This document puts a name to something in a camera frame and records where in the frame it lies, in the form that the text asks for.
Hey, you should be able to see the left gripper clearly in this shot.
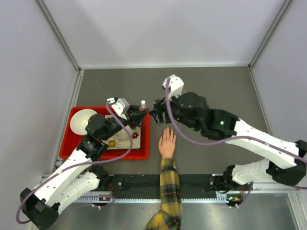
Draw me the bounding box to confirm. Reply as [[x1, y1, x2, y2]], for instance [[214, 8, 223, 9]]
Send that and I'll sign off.
[[101, 105, 149, 141]]

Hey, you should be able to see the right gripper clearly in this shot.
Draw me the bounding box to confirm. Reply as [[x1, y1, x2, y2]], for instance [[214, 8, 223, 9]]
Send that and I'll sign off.
[[149, 89, 201, 132]]

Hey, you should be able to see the pink nail polish bottle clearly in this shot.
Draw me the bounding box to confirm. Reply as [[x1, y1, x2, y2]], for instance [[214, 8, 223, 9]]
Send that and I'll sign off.
[[139, 106, 150, 112]]

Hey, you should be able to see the white nail polish cap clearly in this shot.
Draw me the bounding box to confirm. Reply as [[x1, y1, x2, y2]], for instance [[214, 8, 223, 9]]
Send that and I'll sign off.
[[141, 100, 146, 108]]

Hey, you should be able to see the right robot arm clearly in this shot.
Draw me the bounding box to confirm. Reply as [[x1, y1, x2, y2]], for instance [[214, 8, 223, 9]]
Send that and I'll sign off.
[[150, 92, 307, 190]]

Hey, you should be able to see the yellow plaid sleeve forearm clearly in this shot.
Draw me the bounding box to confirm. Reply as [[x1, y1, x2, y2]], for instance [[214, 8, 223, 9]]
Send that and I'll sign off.
[[145, 159, 183, 230]]

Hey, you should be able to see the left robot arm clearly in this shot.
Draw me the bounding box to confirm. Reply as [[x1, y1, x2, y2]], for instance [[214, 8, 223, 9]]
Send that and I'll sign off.
[[16, 98, 150, 230]]

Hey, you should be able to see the mannequin hand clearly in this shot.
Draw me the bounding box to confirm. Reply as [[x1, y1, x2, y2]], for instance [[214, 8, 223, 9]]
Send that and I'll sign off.
[[158, 127, 177, 159]]

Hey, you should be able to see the cream cup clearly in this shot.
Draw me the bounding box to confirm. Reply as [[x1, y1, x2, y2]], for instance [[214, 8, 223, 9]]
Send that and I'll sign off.
[[113, 125, 134, 139]]

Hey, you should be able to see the floral square plate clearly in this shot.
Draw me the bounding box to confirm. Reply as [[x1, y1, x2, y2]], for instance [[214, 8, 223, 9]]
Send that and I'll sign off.
[[104, 115, 142, 151]]

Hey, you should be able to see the white bowl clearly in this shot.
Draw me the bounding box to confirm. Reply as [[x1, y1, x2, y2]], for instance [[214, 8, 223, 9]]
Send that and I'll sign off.
[[70, 109, 97, 136]]

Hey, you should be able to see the red plastic tray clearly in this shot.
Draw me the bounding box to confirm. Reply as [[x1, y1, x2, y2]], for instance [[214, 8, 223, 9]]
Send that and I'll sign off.
[[59, 107, 150, 160]]

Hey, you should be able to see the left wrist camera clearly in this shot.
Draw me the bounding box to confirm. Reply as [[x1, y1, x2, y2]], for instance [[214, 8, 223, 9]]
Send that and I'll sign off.
[[106, 97, 130, 120]]

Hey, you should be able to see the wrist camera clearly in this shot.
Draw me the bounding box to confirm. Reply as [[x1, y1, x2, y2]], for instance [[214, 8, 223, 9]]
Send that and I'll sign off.
[[106, 97, 130, 120], [162, 74, 184, 101]]

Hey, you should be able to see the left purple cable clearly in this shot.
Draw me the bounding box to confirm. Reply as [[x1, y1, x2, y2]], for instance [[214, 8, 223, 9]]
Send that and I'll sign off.
[[15, 100, 134, 225]]

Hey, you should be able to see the purple cable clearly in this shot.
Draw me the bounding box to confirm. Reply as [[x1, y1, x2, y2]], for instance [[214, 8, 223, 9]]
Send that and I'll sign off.
[[15, 100, 134, 225], [164, 77, 307, 208]]

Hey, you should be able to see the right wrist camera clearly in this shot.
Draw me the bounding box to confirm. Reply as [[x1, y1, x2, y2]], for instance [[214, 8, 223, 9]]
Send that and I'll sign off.
[[162, 74, 184, 101]]

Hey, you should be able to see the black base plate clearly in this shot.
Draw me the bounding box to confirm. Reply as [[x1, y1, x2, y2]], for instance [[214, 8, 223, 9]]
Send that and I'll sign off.
[[81, 173, 253, 199]]

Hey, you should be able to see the aluminium frame rail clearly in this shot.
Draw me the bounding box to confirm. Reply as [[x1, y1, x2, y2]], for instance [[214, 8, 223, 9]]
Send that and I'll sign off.
[[38, 172, 301, 204]]

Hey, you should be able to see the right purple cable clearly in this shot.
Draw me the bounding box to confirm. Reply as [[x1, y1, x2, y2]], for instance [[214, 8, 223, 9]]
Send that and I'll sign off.
[[164, 77, 307, 208]]

